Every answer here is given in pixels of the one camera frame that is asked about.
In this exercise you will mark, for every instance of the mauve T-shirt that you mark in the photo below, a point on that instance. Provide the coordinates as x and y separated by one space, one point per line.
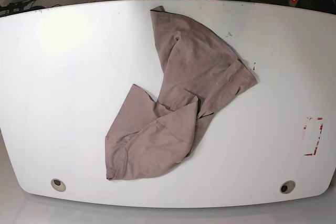
201 75

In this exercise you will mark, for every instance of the left table grommet hole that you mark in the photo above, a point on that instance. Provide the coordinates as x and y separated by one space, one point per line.
58 185

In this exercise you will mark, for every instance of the table grommet hole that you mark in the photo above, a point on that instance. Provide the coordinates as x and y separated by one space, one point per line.
58 185
287 187

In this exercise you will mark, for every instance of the red tape rectangle marking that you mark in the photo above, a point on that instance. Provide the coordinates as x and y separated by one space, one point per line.
312 132

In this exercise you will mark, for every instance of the right table grommet hole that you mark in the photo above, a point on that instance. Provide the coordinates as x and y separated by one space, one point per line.
287 187

